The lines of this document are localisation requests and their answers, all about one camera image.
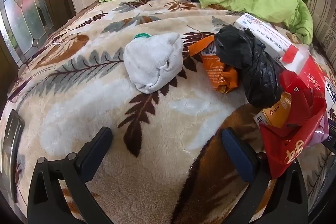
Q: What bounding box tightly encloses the red plastic bag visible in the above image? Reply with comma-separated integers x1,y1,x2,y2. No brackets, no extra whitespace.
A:
259,69,328,180

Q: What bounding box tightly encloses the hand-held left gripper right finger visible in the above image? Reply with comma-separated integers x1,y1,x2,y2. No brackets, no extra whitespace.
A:
221,127,309,224

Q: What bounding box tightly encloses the long white medicine box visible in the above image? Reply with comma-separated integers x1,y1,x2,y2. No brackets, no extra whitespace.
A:
233,13,300,62

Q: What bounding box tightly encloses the red and white cigarette box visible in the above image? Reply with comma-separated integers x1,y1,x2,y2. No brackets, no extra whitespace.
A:
280,44,336,113

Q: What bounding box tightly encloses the black plastic bag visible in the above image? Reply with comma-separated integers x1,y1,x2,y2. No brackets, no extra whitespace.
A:
214,25,282,108

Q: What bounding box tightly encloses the black smartphone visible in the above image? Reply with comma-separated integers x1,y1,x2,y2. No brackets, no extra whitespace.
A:
0,110,25,203

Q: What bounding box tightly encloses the striped beige cushion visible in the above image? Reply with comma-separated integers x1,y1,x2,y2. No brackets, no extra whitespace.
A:
306,0,336,56

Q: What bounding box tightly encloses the crumpled purple plastic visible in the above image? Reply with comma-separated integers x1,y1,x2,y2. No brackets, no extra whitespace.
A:
311,114,330,147

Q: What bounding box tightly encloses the leaf print fleece blanket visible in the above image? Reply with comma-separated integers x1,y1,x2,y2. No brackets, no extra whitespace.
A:
0,0,336,224

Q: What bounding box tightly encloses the yellow orange carton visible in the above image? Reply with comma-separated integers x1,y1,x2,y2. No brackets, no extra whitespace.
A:
253,91,293,128

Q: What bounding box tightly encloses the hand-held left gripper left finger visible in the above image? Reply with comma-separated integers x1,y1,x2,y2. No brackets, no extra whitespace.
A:
28,126,114,224

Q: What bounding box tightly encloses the crumpled orange wrapper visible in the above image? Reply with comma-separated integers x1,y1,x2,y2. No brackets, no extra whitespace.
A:
188,35,239,94

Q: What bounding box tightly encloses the white sock with green trim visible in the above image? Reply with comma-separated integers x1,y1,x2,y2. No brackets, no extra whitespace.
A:
123,32,183,94

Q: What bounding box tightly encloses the wooden door with patterned glass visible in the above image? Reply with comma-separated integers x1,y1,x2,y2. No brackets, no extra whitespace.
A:
0,0,76,69

